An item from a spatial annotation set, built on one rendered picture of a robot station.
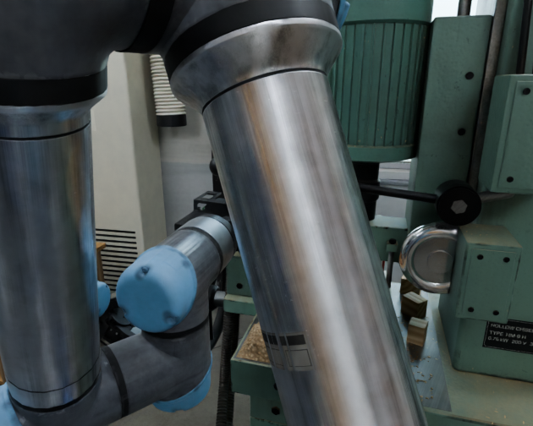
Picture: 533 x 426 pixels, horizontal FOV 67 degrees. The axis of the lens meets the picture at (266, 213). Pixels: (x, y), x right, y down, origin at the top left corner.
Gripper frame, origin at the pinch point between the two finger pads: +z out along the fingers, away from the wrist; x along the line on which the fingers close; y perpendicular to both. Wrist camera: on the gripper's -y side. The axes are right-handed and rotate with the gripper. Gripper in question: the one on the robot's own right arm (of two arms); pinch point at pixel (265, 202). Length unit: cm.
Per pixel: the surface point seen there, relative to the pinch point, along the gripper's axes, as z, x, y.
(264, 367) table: -18.4, 19.0, -5.9
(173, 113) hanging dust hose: 122, 0, 82
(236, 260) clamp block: 4.6, 14.6, 6.7
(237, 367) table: -18.4, 20.0, -1.8
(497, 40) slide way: 4.9, -27.4, -32.2
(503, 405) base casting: -5, 27, -42
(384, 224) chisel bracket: 10.3, 4.7, -20.8
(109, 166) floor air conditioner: 108, 27, 112
